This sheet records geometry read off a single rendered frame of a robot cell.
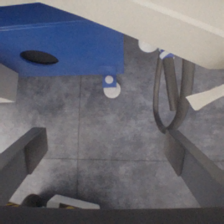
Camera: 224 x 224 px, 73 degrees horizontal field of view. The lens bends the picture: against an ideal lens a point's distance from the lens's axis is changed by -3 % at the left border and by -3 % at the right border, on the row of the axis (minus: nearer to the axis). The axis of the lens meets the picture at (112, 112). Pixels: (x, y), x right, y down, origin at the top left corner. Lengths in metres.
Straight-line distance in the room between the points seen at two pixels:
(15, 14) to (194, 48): 0.51
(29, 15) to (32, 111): 0.67
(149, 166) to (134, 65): 0.61
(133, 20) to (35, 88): 1.00
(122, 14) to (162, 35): 0.05
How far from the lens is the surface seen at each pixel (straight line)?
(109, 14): 0.19
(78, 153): 0.97
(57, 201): 0.93
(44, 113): 1.06
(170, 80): 0.37
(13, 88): 0.89
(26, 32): 0.58
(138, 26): 0.19
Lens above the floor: 0.93
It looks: 81 degrees down
